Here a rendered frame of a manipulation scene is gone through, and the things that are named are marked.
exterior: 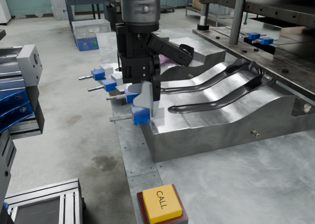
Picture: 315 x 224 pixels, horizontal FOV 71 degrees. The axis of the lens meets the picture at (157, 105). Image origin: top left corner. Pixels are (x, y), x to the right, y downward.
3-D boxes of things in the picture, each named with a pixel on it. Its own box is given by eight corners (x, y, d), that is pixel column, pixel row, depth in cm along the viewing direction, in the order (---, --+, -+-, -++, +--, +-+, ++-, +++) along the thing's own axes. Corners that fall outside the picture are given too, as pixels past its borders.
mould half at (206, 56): (122, 105, 77) (118, 76, 71) (95, 79, 95) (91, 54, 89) (222, 73, 100) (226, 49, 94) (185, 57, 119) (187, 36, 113)
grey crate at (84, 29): (77, 39, 371) (74, 26, 360) (73, 34, 401) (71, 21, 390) (112, 35, 394) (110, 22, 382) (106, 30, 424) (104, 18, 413)
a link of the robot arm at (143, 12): (154, -4, 46) (166, 0, 39) (154, 18, 48) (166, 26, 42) (117, -4, 44) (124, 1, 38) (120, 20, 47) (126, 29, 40)
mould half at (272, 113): (153, 163, 54) (153, 117, 47) (133, 108, 75) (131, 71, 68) (316, 128, 66) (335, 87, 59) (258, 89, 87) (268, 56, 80)
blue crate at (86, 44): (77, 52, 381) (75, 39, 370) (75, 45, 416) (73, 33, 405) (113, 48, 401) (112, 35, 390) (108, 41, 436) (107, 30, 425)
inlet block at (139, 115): (112, 134, 53) (109, 115, 50) (109, 123, 57) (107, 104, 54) (164, 125, 56) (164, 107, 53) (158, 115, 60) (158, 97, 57)
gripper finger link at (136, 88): (127, 99, 59) (125, 70, 52) (148, 96, 60) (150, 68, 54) (129, 108, 57) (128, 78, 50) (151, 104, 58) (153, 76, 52)
